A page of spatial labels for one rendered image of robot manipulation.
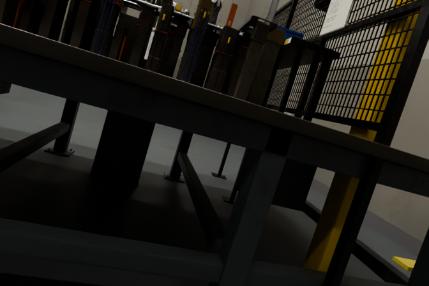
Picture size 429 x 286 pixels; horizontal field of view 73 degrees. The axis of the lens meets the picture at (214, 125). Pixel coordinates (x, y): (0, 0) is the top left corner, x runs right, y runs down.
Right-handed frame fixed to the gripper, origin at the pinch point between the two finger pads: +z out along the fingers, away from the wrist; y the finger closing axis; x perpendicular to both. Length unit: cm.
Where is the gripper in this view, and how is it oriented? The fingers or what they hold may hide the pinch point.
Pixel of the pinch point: (212, 20)
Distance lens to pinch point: 141.3
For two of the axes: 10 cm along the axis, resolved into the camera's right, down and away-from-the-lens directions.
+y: 1.4, 1.3, -9.8
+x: 9.5, 2.7, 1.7
